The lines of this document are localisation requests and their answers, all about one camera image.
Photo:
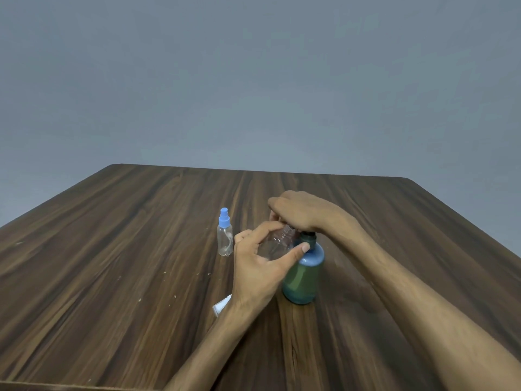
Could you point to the person's right hand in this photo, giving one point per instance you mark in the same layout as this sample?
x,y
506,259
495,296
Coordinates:
x,y
309,213

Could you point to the person's left hand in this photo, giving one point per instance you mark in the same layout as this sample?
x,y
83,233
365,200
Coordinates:
x,y
256,280

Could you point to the clear small bottle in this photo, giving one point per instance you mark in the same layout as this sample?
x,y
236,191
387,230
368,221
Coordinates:
x,y
279,244

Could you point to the white spray cap with tube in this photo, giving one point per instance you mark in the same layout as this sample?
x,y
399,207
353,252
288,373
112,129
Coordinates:
x,y
221,306

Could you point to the blue green pump bottle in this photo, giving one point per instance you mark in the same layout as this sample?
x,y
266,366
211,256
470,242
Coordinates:
x,y
301,280

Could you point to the blue-capped small spray bottle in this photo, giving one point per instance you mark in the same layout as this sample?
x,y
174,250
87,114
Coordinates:
x,y
225,244

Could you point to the person's right forearm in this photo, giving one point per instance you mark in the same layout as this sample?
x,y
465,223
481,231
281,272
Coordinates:
x,y
427,305

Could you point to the person's left forearm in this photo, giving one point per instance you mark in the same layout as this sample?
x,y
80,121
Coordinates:
x,y
211,350

